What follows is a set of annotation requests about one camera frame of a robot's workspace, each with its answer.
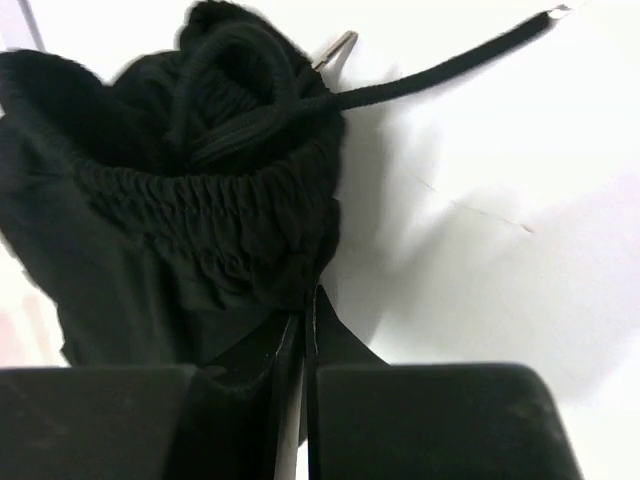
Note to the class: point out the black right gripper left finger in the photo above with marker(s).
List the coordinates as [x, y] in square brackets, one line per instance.
[235, 419]

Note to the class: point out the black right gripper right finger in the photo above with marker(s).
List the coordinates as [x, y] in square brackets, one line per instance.
[367, 419]

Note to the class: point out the black trousers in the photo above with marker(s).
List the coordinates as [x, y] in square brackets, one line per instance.
[192, 201]

